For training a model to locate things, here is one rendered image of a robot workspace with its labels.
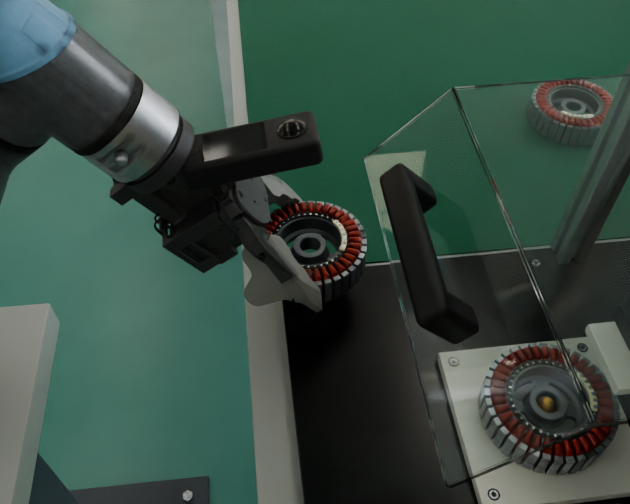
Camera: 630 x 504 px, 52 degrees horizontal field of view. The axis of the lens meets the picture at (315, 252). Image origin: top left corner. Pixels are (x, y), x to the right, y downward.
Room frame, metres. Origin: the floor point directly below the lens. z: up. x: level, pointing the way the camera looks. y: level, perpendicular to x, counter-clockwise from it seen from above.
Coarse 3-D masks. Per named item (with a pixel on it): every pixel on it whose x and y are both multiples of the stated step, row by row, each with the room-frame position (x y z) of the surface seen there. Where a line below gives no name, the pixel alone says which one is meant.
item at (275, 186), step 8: (264, 176) 0.45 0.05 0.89; (272, 176) 0.47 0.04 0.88; (264, 184) 0.44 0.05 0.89; (272, 184) 0.45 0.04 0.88; (280, 184) 0.47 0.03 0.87; (272, 192) 0.44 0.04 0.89; (280, 192) 0.45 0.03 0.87; (288, 192) 0.47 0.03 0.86; (272, 200) 0.44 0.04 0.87; (280, 200) 0.46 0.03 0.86; (288, 200) 0.46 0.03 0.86; (296, 200) 0.47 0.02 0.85
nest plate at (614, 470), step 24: (624, 432) 0.24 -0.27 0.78; (600, 456) 0.22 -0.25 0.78; (624, 456) 0.22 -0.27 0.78; (480, 480) 0.20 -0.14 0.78; (504, 480) 0.20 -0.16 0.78; (528, 480) 0.20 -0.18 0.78; (552, 480) 0.20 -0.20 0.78; (576, 480) 0.20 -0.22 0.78; (600, 480) 0.20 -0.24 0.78; (624, 480) 0.20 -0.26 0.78
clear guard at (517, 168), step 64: (448, 128) 0.33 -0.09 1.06; (512, 128) 0.32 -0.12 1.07; (576, 128) 0.32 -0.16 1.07; (448, 192) 0.28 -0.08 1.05; (512, 192) 0.26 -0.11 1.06; (576, 192) 0.26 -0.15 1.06; (448, 256) 0.24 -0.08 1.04; (512, 256) 0.22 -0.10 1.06; (576, 256) 0.21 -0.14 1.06; (512, 320) 0.18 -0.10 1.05; (576, 320) 0.17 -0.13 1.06; (448, 384) 0.16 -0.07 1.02; (512, 384) 0.15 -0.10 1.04; (576, 384) 0.14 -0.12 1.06; (448, 448) 0.13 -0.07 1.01; (512, 448) 0.12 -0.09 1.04
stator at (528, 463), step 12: (588, 432) 0.23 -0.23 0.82; (600, 432) 0.23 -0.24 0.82; (612, 432) 0.23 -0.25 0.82; (564, 444) 0.22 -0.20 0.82; (576, 444) 0.22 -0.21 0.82; (588, 444) 0.22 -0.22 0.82; (600, 444) 0.22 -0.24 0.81; (528, 456) 0.21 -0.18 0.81; (540, 456) 0.21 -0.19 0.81; (552, 456) 0.21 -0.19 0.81; (564, 456) 0.21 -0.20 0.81; (576, 456) 0.21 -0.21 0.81; (588, 456) 0.21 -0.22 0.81; (528, 468) 0.21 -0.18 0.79; (540, 468) 0.21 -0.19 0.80; (552, 468) 0.21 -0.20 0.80; (564, 468) 0.20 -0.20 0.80; (576, 468) 0.21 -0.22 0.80
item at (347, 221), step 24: (288, 216) 0.45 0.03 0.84; (312, 216) 0.45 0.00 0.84; (336, 216) 0.44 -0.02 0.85; (288, 240) 0.43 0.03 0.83; (312, 240) 0.42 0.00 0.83; (336, 240) 0.43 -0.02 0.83; (360, 240) 0.41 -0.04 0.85; (312, 264) 0.40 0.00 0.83; (336, 264) 0.38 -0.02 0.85; (360, 264) 0.39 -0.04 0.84; (336, 288) 0.36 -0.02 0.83
